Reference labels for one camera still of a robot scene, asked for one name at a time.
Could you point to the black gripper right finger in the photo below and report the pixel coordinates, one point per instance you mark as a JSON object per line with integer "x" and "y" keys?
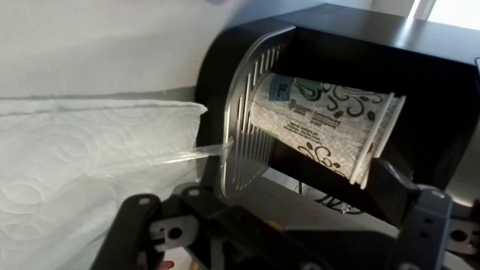
{"x": 420, "y": 225}

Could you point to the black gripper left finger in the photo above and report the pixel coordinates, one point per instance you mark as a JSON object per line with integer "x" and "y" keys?
{"x": 124, "y": 234}

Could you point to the printed white paper cup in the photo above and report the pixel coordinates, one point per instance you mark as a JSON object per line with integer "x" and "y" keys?
{"x": 319, "y": 124}

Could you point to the black silver coffee maker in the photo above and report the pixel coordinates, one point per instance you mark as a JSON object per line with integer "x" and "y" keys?
{"x": 424, "y": 75}

